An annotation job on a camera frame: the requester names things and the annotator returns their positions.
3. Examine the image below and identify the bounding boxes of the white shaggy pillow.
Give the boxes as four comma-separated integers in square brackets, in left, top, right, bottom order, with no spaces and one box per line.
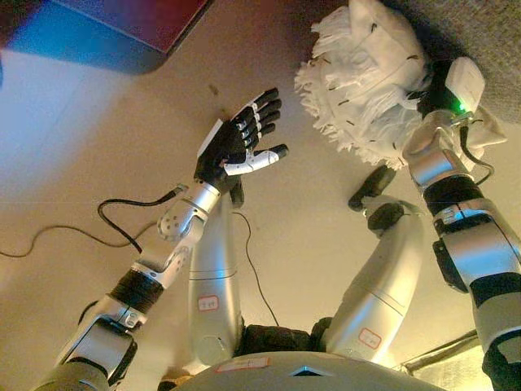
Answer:
[293,0,510,171]

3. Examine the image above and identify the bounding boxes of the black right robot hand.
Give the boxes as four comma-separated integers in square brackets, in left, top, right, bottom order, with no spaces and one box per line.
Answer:
[417,56,488,119]

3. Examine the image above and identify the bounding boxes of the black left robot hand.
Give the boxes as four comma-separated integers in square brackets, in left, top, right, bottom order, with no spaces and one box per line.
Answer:
[193,87,290,195]

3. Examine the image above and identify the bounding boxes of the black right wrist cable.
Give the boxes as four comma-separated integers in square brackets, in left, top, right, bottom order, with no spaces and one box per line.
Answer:
[458,113,496,187]

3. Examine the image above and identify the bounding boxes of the grey fabric armchair sofa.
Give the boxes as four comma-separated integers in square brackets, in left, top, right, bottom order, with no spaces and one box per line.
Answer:
[382,0,521,125]

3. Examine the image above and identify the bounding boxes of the thin black floor cable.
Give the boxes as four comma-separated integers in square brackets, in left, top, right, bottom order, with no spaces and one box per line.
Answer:
[0,209,282,327]

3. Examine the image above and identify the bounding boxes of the brown wooden cabinet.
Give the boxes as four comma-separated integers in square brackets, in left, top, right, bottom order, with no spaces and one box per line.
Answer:
[0,0,212,77]

